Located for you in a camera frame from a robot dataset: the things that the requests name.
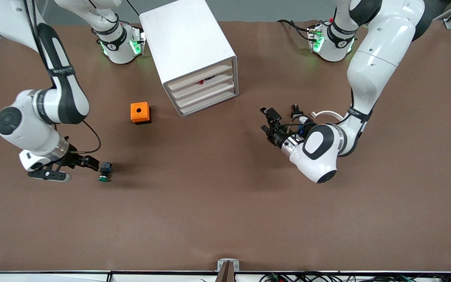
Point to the white curved bracket piece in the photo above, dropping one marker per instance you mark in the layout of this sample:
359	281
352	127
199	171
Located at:
210	93

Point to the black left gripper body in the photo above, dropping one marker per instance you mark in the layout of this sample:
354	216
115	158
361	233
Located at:
277	138

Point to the red push button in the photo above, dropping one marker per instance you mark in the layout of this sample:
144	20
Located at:
201	82

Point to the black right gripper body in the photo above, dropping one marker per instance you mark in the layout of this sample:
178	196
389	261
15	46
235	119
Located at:
75	158

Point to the green push button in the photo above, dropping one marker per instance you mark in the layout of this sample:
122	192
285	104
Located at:
105	169

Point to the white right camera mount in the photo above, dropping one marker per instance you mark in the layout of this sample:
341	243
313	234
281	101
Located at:
31	159

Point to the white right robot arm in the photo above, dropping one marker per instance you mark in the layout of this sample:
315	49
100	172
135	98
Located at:
33	129

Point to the brown table mat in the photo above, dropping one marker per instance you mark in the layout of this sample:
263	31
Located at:
225	215

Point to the grey metal bracket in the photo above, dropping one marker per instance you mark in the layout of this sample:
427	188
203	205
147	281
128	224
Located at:
228	263

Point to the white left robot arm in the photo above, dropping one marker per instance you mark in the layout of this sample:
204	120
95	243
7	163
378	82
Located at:
374	58

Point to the orange button box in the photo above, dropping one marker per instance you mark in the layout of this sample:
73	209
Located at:
139	112

